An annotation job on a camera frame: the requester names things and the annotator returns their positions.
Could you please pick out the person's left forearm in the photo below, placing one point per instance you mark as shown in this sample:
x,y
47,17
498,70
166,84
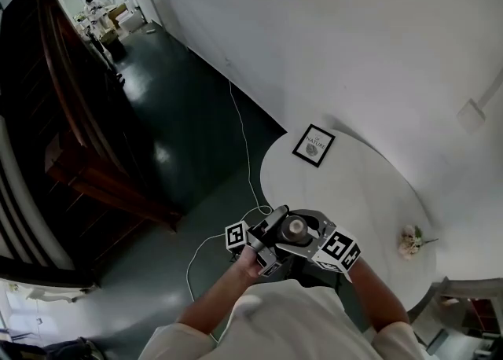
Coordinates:
x,y
216,299

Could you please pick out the dark wooden staircase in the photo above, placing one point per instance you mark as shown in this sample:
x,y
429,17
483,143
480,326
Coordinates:
x,y
59,134

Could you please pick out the person's right forearm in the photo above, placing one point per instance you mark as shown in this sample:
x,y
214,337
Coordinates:
x,y
377,295

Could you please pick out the grey shelf unit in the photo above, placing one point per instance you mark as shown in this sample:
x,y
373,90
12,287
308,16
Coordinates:
x,y
463,311

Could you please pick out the black picture frame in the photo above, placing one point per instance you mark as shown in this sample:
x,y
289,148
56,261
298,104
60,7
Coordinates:
x,y
313,145

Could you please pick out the person's left hand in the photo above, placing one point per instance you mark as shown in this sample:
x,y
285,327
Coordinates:
x,y
249,264

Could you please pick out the white wall switch box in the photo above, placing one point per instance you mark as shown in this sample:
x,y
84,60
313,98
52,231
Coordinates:
x,y
471,114

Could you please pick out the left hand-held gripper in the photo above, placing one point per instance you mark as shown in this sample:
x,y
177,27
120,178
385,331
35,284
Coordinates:
x,y
267,250

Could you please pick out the brown cardboard box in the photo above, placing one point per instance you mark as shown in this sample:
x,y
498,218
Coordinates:
x,y
118,13

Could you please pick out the white cabinet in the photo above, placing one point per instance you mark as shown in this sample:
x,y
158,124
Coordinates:
x,y
35,311

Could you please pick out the white wall conduit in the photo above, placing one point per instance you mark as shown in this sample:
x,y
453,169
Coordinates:
x,y
491,89

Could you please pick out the dark round glass bottle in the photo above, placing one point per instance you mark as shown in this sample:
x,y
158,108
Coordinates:
x,y
294,228

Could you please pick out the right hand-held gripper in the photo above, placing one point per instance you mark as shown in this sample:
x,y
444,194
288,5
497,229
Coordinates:
x,y
336,248

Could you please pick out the round white table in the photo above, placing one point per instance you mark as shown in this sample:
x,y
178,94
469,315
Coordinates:
x,y
353,201

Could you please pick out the person's white shirt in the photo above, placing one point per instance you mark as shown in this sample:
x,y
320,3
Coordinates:
x,y
294,323

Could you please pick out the pink flower bouquet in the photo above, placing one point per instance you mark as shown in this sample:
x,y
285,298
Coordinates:
x,y
408,242

